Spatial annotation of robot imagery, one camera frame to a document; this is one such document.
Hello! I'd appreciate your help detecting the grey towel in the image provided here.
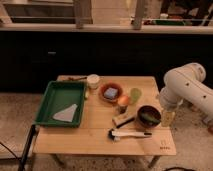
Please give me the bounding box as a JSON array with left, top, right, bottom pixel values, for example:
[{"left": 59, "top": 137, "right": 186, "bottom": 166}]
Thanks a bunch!
[{"left": 53, "top": 104, "right": 78, "bottom": 122}]

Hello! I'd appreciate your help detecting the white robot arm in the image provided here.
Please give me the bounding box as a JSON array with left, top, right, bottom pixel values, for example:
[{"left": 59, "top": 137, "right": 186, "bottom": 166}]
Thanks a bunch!
[{"left": 158, "top": 63, "right": 213, "bottom": 127}]

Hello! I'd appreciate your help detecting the dark brown bowl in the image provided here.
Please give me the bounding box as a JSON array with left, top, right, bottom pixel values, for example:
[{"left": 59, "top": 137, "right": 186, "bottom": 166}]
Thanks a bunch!
[{"left": 137, "top": 105, "right": 161, "bottom": 128}]

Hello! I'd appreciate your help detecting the green vegetable in bowl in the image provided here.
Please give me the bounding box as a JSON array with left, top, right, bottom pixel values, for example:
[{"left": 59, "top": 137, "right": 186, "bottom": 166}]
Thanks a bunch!
[{"left": 141, "top": 113, "right": 160, "bottom": 125}]

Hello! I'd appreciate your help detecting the light green cup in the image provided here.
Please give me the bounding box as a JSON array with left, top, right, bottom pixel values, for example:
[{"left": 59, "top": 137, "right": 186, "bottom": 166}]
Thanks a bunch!
[{"left": 130, "top": 88, "right": 142, "bottom": 104}]

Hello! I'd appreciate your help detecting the small dark jar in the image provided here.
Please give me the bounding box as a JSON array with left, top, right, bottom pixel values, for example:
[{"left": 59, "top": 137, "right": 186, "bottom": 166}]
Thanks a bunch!
[{"left": 118, "top": 105, "right": 127, "bottom": 114}]

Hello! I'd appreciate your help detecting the wooden folding table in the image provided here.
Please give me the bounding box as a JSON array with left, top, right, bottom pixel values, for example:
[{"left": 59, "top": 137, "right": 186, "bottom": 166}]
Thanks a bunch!
[{"left": 32, "top": 75, "right": 178, "bottom": 169}]

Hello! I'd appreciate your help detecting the orange round fruit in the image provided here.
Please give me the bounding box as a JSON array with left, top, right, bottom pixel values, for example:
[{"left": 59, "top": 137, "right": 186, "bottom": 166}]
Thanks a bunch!
[{"left": 117, "top": 95, "right": 130, "bottom": 106}]

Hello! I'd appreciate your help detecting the blue sponge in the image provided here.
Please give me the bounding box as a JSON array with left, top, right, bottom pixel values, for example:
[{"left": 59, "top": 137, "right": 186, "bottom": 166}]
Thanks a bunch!
[{"left": 104, "top": 88, "right": 118, "bottom": 99}]

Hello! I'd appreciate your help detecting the brown bowl with blue sponge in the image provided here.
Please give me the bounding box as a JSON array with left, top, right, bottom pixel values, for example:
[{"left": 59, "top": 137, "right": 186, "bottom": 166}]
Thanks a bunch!
[{"left": 99, "top": 83, "right": 123, "bottom": 103}]

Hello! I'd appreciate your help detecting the white cup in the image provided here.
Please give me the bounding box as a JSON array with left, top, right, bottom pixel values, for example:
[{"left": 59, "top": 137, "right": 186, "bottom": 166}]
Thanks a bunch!
[{"left": 87, "top": 74, "right": 100, "bottom": 89}]

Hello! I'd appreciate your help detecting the green plastic tray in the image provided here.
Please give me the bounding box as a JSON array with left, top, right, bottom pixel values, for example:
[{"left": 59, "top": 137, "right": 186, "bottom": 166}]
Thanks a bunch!
[{"left": 35, "top": 81, "right": 86, "bottom": 128}]

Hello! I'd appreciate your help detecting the black stand pole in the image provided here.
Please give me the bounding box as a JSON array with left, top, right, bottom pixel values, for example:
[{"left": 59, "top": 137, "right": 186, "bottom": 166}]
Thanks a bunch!
[{"left": 18, "top": 124, "right": 36, "bottom": 171}]

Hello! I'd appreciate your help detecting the wooden block with black handle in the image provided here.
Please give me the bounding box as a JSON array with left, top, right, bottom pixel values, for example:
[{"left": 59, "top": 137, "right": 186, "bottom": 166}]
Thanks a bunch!
[{"left": 112, "top": 114, "right": 135, "bottom": 128}]

